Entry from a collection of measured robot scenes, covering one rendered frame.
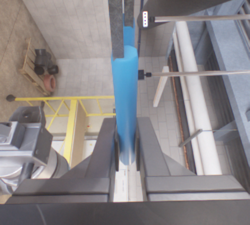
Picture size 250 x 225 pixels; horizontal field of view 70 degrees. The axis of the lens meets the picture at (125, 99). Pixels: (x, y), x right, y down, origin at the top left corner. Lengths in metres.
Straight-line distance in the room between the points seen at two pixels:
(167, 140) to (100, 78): 2.44
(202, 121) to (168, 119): 1.48
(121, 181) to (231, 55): 3.14
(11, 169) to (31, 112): 0.10
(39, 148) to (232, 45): 3.96
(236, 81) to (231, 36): 1.05
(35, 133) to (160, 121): 4.33
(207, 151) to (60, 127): 3.01
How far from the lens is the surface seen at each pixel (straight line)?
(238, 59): 3.90
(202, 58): 5.45
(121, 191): 3.77
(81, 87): 5.04
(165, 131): 4.49
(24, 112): 0.38
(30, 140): 0.27
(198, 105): 3.37
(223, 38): 4.11
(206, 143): 3.19
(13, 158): 0.28
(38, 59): 4.20
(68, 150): 2.89
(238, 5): 4.49
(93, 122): 4.14
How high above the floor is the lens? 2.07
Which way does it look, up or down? 1 degrees down
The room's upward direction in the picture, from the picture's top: 89 degrees clockwise
